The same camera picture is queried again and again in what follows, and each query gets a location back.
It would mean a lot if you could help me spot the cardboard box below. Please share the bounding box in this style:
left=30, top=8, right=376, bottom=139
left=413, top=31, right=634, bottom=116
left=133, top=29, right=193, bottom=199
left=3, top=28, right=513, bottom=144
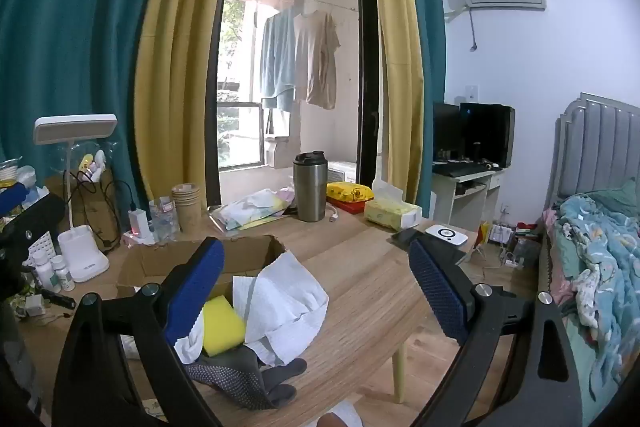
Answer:
left=116, top=234, right=287, bottom=308

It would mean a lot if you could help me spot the white paper towel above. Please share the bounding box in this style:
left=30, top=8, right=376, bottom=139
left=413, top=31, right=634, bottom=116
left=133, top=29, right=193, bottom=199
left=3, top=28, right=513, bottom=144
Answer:
left=232, top=252, right=330, bottom=367

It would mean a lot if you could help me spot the black phone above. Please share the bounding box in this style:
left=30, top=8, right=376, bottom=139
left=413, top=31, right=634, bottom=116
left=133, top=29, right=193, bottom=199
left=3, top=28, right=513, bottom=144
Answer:
left=390, top=227, right=436, bottom=250

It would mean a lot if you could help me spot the grey dotted glove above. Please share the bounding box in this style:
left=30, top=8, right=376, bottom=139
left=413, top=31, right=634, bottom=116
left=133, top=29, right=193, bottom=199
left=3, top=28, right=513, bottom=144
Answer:
left=185, top=344, right=308, bottom=410

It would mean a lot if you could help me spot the white blue plush toy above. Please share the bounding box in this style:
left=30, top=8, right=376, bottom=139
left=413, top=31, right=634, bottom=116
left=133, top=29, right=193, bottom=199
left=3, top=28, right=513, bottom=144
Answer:
left=19, top=167, right=51, bottom=208

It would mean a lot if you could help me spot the red flat box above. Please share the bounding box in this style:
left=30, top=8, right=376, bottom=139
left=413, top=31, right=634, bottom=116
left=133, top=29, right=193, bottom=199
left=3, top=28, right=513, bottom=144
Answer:
left=330, top=198, right=371, bottom=214

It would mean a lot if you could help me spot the clear plastic container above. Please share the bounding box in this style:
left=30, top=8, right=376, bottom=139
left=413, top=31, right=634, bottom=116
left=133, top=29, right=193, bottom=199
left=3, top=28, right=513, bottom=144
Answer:
left=147, top=196, right=181, bottom=240

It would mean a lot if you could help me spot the white ribbed appliance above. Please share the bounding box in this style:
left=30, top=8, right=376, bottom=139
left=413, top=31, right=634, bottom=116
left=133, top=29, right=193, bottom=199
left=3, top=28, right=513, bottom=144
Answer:
left=327, top=161, right=358, bottom=184

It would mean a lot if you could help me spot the white desk lamp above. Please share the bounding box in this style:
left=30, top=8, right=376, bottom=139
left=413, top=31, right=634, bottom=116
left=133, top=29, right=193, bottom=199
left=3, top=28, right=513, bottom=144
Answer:
left=33, top=114, right=118, bottom=284

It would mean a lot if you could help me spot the yellow packet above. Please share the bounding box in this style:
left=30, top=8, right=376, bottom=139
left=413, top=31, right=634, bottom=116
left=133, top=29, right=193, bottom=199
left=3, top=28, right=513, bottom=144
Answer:
left=326, top=181, right=375, bottom=204

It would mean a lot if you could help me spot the yellow sponge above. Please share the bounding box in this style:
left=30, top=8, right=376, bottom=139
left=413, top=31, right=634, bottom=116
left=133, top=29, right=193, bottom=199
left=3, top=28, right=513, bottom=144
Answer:
left=202, top=297, right=247, bottom=358

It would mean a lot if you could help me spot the black computer monitor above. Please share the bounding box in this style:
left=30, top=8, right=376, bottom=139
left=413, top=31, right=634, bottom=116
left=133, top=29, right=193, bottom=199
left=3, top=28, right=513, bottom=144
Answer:
left=432, top=102, right=462, bottom=160
left=459, top=103, right=516, bottom=168

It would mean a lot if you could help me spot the black keyboard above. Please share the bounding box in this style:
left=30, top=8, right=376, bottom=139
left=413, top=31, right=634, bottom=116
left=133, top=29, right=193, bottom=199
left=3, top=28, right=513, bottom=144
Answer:
left=432, top=162, right=493, bottom=178

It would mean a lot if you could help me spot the steel tumbler with black lid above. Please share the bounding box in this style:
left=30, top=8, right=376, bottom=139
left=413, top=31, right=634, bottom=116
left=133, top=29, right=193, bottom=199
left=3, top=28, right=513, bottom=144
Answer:
left=292, top=151, right=328, bottom=223

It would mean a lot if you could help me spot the plastic bag of tissues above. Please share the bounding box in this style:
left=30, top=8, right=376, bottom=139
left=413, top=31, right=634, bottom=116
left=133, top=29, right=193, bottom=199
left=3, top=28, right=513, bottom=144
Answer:
left=207, top=188, right=296, bottom=233

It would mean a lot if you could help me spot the white charger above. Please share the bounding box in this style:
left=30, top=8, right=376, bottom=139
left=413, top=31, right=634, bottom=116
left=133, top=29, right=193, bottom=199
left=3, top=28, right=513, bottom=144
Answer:
left=127, top=207, right=156, bottom=245

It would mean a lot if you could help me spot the black cable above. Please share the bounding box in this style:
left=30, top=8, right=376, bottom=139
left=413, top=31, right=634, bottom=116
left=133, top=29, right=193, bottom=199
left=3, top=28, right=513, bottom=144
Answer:
left=65, top=169, right=137, bottom=248

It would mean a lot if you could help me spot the black stick tool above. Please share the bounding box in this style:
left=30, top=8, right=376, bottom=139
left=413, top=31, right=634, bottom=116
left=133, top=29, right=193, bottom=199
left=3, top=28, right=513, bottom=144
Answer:
left=41, top=289, right=77, bottom=309

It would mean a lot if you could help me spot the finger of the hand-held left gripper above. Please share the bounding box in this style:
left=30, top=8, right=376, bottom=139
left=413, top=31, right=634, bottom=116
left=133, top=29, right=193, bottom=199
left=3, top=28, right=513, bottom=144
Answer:
left=20, top=194, right=67, bottom=228
left=0, top=183, right=29, bottom=212

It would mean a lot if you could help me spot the grey upholstered bed headboard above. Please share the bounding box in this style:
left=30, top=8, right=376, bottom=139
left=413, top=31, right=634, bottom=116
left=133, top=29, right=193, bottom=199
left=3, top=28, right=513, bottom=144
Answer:
left=542, top=92, right=640, bottom=214

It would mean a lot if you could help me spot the white plug adapter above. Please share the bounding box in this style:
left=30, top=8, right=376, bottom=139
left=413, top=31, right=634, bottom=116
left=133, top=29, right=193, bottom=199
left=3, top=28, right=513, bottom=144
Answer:
left=25, top=294, right=47, bottom=319

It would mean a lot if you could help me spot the yellow curtain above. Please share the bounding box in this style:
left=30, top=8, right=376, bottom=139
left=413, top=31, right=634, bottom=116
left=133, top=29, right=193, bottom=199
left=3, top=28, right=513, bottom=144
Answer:
left=362, top=0, right=426, bottom=208
left=132, top=0, right=246, bottom=212

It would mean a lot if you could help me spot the clear bag of small toys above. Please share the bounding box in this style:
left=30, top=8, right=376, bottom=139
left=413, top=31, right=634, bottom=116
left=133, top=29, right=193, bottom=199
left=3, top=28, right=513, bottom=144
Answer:
left=75, top=149, right=113, bottom=182

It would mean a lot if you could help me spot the black sliding door frame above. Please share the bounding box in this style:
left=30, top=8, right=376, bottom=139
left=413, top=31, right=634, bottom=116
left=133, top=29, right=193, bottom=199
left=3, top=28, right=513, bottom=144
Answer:
left=205, top=0, right=387, bottom=208

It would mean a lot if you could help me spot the floral blue blanket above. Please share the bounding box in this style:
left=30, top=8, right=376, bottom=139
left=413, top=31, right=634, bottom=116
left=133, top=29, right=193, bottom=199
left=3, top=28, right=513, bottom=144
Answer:
left=552, top=192, right=640, bottom=388

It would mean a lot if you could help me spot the stack of brown paper cups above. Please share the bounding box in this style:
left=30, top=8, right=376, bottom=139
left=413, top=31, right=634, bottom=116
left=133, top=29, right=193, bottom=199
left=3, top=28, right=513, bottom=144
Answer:
left=171, top=183, right=202, bottom=233

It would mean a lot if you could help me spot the beige hanging shirt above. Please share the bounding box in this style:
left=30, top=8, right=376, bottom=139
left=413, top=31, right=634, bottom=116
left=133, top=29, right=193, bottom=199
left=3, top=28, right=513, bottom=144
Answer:
left=292, top=9, right=342, bottom=110

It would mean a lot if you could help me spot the person's dark clothing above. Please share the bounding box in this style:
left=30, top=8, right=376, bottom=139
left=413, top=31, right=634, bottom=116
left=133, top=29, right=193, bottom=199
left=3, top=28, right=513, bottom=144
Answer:
left=0, top=302, right=51, bottom=427

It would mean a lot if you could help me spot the white computer desk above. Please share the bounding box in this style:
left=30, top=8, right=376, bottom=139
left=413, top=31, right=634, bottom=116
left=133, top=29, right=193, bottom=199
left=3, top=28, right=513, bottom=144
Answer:
left=431, top=167, right=507, bottom=233

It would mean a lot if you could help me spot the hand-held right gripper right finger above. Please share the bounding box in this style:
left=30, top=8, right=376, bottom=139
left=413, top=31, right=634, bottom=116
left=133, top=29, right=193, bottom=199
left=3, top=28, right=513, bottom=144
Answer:
left=407, top=239, right=583, bottom=427

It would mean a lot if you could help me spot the teal curtain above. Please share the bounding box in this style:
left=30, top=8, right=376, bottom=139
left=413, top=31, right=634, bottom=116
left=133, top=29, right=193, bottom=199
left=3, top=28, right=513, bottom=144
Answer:
left=0, top=0, right=201, bottom=228
left=395, top=0, right=448, bottom=218

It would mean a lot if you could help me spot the light blue hanging shirt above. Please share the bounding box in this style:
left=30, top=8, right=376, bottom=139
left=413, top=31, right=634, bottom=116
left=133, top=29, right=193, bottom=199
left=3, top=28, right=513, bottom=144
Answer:
left=259, top=7, right=301, bottom=112

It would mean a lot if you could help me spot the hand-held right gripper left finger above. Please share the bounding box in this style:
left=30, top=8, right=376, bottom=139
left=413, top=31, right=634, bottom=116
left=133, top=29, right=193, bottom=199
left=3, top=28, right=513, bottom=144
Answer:
left=52, top=237, right=226, bottom=427

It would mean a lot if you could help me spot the brown paper bag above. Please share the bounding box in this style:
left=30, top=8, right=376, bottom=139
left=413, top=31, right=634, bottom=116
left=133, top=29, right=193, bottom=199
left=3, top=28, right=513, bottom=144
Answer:
left=45, top=167, right=121, bottom=253

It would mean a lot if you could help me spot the yellow tissue box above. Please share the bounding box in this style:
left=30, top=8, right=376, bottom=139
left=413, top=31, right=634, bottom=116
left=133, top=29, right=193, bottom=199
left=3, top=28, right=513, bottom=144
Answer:
left=364, top=179, right=422, bottom=232

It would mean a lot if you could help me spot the white round router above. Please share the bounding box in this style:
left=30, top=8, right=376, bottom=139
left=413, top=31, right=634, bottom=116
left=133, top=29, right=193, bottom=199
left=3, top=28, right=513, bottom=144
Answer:
left=425, top=223, right=469, bottom=247

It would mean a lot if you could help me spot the white slipper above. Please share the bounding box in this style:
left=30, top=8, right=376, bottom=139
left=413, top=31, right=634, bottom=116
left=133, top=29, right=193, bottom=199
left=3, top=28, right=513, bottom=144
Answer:
left=327, top=399, right=364, bottom=427

